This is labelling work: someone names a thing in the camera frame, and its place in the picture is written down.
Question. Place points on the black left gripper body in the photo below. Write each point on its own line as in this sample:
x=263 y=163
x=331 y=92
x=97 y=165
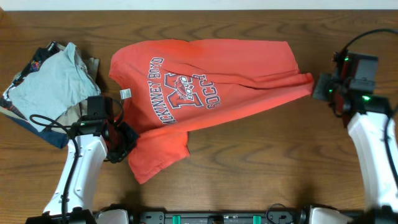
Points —
x=125 y=137

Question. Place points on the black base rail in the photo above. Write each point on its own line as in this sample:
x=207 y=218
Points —
x=273 y=216

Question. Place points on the navy folded garment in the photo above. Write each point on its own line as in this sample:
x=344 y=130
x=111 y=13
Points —
x=56 y=139

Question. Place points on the light blue folded shirt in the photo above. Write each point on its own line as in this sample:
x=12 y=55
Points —
x=55 y=87

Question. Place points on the tan folded garment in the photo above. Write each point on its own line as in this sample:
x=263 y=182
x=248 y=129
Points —
x=75 y=112

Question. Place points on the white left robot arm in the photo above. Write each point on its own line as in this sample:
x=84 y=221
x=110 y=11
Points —
x=91 y=144

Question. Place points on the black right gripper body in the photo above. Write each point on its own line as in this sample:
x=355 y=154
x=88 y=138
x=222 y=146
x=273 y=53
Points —
x=328 y=89

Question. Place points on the red printed t-shirt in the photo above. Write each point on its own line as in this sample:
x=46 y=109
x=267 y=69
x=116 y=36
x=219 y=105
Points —
x=177 y=86

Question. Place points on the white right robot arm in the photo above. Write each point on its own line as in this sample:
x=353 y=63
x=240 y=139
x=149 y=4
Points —
x=368 y=119

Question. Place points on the black printed folded garment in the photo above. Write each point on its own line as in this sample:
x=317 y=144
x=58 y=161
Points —
x=38 y=58

